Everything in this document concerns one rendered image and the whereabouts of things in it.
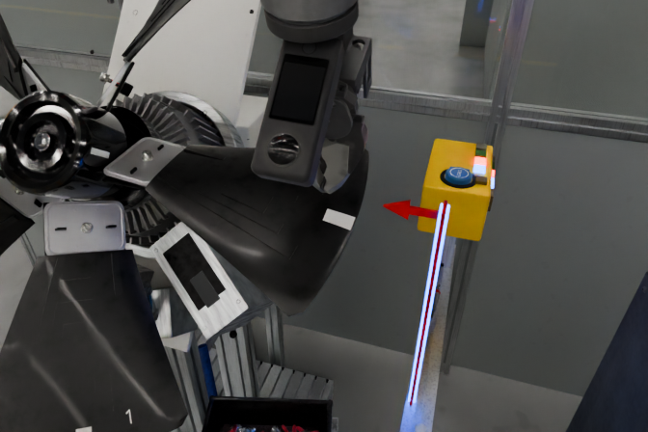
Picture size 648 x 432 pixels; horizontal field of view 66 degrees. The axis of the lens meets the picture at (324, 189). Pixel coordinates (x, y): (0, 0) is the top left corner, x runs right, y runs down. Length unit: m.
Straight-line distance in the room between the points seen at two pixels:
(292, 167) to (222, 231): 0.19
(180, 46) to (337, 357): 1.28
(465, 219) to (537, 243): 0.67
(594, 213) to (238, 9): 0.97
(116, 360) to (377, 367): 1.29
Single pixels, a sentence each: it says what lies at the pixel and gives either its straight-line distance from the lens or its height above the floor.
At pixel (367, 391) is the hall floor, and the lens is 1.79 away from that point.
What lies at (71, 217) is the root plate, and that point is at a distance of 0.67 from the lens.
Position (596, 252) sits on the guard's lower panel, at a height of 0.63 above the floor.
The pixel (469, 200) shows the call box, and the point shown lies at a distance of 0.77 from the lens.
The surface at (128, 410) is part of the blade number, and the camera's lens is 0.67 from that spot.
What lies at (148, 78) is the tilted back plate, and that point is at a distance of 0.93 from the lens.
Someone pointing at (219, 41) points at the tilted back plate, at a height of 1.22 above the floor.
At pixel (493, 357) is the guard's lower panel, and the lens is 1.78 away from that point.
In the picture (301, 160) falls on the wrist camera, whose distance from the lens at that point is 0.36.
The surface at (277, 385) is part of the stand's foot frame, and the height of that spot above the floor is 0.08.
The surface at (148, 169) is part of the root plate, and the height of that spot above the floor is 1.19.
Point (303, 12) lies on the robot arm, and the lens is 0.36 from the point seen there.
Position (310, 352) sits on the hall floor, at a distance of 1.88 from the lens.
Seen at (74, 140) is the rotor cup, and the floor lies 1.22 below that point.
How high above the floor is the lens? 1.49
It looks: 34 degrees down
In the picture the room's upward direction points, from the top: straight up
